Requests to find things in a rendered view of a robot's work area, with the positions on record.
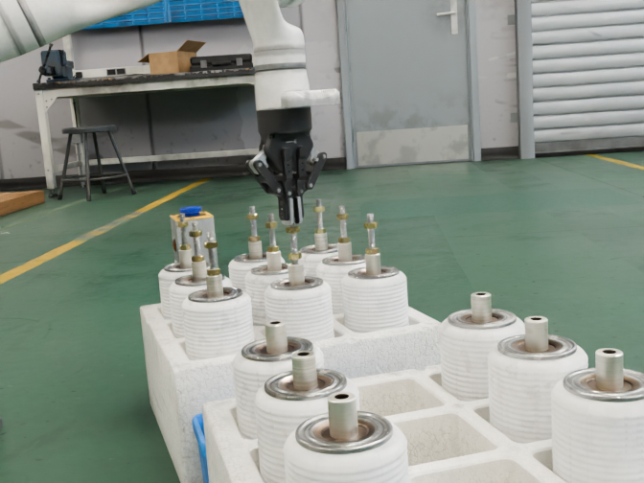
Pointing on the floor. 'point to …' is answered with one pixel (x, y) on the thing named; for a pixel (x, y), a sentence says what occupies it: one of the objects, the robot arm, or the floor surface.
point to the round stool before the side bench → (88, 160)
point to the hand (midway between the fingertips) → (290, 210)
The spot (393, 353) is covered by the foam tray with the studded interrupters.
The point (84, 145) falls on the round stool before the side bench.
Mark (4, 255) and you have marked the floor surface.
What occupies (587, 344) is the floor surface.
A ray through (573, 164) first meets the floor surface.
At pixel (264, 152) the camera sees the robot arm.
